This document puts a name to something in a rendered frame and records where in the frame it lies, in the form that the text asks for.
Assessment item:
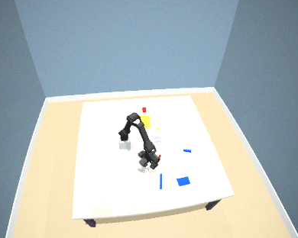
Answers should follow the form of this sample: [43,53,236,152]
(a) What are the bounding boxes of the blue flat square plate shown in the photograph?
[177,176,190,186]

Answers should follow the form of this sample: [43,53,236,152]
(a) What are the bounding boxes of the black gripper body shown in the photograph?
[138,150,159,169]

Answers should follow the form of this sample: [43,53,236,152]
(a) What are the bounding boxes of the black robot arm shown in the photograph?
[118,112,161,167]

